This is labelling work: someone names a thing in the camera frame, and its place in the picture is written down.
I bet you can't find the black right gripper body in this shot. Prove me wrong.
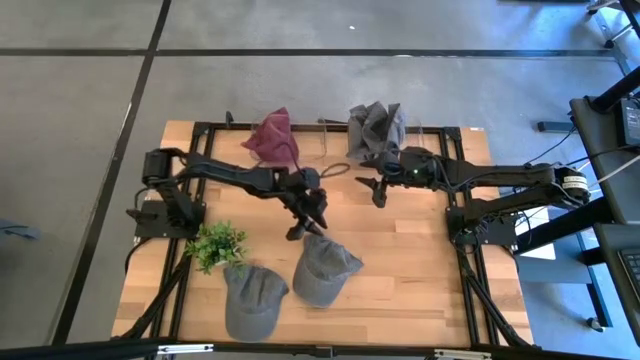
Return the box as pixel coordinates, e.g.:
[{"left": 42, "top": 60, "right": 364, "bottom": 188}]
[{"left": 372, "top": 146, "right": 444, "bottom": 209}]

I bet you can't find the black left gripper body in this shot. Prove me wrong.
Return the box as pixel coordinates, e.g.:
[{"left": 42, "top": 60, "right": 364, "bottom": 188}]
[{"left": 279, "top": 167, "right": 329, "bottom": 242}]

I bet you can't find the maroon baseball cap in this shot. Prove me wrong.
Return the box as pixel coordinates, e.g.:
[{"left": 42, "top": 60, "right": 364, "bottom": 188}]
[{"left": 240, "top": 106, "right": 300, "bottom": 165}]

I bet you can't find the clear plastic bin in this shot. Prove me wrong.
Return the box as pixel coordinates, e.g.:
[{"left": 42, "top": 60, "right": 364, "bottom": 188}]
[
  {"left": 248, "top": 121, "right": 329, "bottom": 166},
  {"left": 348, "top": 119, "right": 428, "bottom": 164}
]

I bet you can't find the small green potted plant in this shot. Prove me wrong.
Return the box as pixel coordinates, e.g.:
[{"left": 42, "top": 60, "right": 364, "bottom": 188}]
[{"left": 185, "top": 223, "right": 249, "bottom": 275}]

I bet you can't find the white box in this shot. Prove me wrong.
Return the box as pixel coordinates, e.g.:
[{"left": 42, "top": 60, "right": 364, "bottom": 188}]
[{"left": 517, "top": 212, "right": 557, "bottom": 261}]

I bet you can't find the black floor foot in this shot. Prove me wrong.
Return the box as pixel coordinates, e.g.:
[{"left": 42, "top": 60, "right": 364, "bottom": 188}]
[{"left": 537, "top": 119, "right": 576, "bottom": 134}]

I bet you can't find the black side desk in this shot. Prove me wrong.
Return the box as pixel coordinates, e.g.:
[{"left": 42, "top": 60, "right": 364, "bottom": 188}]
[{"left": 514, "top": 64, "right": 640, "bottom": 346}]

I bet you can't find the black desk device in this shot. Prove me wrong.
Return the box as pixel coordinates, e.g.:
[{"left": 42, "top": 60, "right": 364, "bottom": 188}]
[{"left": 619, "top": 97, "right": 640, "bottom": 149}]

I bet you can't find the black laptop keyboard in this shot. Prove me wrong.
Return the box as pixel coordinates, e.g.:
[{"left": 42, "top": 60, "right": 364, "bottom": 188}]
[{"left": 618, "top": 248, "right": 640, "bottom": 296}]

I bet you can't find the grey metal stand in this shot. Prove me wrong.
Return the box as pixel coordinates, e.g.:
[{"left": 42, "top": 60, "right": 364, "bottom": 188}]
[{"left": 587, "top": 0, "right": 636, "bottom": 76}]

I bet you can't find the black beam with silver brackets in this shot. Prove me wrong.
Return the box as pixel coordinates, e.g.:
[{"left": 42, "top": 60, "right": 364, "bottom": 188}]
[{"left": 0, "top": 338, "right": 640, "bottom": 360}]

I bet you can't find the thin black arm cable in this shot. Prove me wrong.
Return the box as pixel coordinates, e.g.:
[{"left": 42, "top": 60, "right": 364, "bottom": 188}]
[{"left": 277, "top": 141, "right": 352, "bottom": 180}]

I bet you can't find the black aluminium table frame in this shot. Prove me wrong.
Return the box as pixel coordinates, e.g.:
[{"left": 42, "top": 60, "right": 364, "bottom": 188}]
[{"left": 112, "top": 112, "right": 536, "bottom": 351}]

